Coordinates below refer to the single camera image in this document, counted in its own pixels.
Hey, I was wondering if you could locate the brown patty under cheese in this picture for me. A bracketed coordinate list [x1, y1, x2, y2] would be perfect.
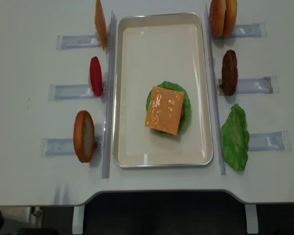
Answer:
[179, 105, 185, 123]

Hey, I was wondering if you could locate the clear holder middle right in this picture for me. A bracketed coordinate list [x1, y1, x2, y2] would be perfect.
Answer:
[217, 75, 280, 95]

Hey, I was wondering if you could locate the clear holder bottom left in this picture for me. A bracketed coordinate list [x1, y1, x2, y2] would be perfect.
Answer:
[40, 137, 103, 157]

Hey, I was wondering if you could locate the clear holder bottom right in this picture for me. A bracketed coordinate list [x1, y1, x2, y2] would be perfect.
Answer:
[249, 130, 292, 152]

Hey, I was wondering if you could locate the clear left rail strip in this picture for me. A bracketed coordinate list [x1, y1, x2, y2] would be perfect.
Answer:
[101, 11, 116, 179]

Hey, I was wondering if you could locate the clear rail strip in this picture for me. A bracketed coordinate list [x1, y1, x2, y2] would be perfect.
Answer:
[204, 4, 226, 176]
[101, 11, 116, 179]

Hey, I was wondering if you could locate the clear right rail strip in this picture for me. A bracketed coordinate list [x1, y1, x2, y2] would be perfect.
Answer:
[204, 4, 226, 176]

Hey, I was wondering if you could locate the white table leg right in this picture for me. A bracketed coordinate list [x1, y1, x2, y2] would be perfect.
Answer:
[245, 204, 259, 235]

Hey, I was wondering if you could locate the upright orange cheese slice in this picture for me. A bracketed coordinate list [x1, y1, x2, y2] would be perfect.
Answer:
[95, 0, 106, 51]

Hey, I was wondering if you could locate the bottom bun slice left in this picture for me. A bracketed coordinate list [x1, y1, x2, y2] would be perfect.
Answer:
[73, 110, 95, 163]

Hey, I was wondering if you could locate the sesame bun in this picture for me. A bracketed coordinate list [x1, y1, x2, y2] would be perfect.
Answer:
[209, 0, 226, 37]
[222, 0, 237, 38]

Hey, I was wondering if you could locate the clear holder middle left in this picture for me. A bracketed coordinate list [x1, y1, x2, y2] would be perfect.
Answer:
[48, 84, 97, 101]

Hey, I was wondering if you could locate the clear holder top left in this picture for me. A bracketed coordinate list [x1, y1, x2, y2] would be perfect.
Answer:
[56, 35, 101, 50]

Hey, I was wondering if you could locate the red tomato slice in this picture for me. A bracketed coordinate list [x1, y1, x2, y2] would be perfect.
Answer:
[89, 56, 103, 97]

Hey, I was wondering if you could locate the white table leg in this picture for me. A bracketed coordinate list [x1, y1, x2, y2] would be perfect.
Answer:
[245, 204, 259, 235]
[72, 205, 85, 235]

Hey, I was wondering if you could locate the upright brown meat patty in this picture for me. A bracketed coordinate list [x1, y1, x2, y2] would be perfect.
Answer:
[222, 50, 238, 96]

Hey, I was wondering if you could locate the white table leg left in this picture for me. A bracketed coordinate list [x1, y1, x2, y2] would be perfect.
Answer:
[72, 205, 85, 235]

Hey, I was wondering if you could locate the sesame top bun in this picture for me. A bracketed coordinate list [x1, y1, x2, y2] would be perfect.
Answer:
[209, 0, 226, 37]

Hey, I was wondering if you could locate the orange cheese slice on burger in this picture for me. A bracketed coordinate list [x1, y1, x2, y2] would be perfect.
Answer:
[145, 86, 185, 136]

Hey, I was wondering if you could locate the upright green lettuce leaf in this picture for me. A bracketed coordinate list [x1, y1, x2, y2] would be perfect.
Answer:
[221, 104, 249, 171]

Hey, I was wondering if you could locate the white metal serving tray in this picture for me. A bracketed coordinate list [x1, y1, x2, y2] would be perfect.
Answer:
[112, 13, 213, 168]

